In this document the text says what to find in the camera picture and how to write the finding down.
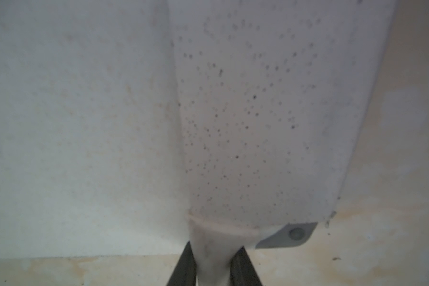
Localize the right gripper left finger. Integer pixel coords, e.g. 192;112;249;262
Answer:
167;242;197;286

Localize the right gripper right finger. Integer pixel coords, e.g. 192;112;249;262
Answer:
230;247;263;286

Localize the white speckled cleaver knife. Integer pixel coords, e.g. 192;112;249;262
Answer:
168;1;398;286

